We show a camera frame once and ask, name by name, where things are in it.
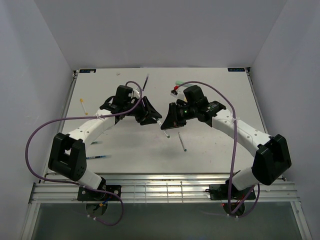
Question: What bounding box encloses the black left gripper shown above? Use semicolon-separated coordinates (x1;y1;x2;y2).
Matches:
124;96;162;126

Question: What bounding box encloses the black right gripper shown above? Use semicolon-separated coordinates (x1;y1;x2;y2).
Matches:
161;102;197;130

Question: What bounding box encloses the teal capped white marker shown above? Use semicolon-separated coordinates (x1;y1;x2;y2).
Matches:
156;119;170;139

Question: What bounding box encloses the green capped white marker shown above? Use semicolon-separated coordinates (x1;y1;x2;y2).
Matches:
178;132;187;152

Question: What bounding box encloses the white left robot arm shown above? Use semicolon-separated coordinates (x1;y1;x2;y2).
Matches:
48;85;162;200

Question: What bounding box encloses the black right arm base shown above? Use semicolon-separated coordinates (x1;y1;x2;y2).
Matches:
205;184;256;200

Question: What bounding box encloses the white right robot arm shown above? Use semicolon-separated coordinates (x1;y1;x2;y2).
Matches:
160;85;292;199

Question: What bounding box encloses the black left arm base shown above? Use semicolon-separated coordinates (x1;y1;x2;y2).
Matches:
77;185;122;202

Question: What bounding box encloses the dark purple pen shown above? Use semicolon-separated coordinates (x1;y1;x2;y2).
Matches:
142;73;150;91

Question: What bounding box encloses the teal gel pen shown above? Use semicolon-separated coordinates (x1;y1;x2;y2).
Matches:
91;141;103;145

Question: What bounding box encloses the blue gel pen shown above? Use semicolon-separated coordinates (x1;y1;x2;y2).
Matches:
86;155;112;160

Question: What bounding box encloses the mint green highlighter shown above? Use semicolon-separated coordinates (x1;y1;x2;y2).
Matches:
175;80;193;88

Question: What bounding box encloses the yellow capped white marker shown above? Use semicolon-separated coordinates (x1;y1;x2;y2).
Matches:
79;98;88;116

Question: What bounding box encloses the blue corner label right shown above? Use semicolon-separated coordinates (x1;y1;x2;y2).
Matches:
227;67;246;72

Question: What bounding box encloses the blue corner label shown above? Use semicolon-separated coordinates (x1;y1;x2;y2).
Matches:
79;69;96;74
227;67;246;72

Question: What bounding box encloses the blue corner label left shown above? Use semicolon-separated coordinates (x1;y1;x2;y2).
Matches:
79;69;96;74

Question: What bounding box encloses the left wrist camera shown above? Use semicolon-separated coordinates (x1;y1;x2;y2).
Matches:
129;87;141;99

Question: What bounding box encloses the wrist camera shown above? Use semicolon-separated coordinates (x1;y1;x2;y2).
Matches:
129;87;141;99
170;85;186;102

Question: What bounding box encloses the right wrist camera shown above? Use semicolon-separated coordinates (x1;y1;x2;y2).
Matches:
170;85;186;102

